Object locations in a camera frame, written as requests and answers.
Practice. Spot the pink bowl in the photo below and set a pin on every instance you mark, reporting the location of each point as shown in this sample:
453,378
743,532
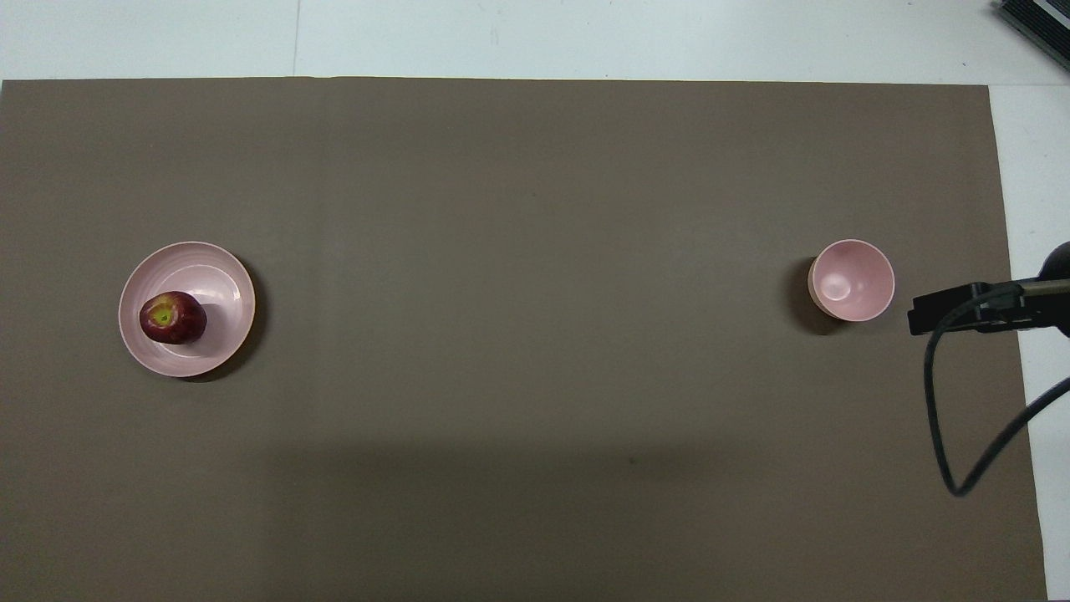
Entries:
853,280

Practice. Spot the black slatted device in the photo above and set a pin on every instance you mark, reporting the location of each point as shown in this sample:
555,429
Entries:
1041,18

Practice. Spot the red apple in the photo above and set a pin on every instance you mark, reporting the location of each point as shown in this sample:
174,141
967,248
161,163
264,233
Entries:
175,322

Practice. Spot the brown table mat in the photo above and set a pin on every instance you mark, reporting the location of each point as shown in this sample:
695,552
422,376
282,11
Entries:
518,334

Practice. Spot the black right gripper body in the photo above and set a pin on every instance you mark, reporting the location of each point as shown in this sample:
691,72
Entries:
919,316

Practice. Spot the pink plate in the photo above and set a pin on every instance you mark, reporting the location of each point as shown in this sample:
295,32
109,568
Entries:
217,288

